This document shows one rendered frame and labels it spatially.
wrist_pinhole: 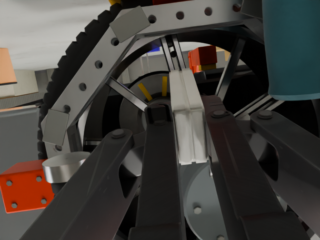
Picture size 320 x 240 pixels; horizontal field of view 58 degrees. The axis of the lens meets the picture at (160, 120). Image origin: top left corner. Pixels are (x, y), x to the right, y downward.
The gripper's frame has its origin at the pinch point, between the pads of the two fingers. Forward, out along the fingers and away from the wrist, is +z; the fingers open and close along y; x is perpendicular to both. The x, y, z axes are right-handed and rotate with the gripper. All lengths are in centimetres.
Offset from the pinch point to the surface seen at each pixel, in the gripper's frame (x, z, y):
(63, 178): -7.1, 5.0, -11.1
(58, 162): -6.4, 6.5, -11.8
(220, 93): -14.3, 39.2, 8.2
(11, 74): -86, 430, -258
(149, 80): -23, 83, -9
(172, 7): 3.4, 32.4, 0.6
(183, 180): -16.3, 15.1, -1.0
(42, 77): -265, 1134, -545
